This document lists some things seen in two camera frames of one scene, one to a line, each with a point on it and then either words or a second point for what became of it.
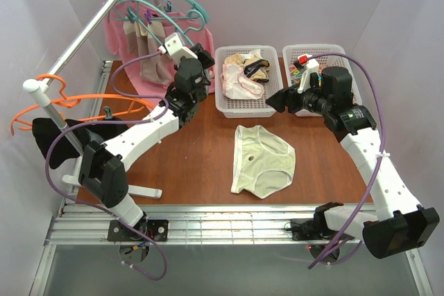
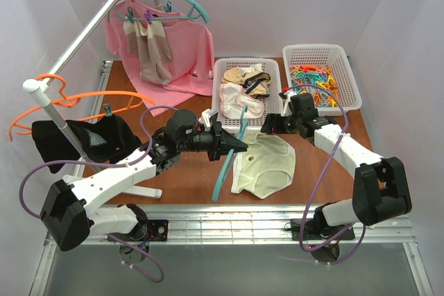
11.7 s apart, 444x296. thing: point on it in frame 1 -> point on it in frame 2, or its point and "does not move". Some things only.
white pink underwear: (236, 85) -> (232, 99)
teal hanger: (169, 16) -> (231, 159)
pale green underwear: (264, 163) does not move
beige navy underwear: (254, 68) -> (253, 84)
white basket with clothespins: (324, 55) does not move
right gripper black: (289, 98) -> (271, 123)
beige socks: (145, 37) does not move
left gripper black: (204, 57) -> (215, 141)
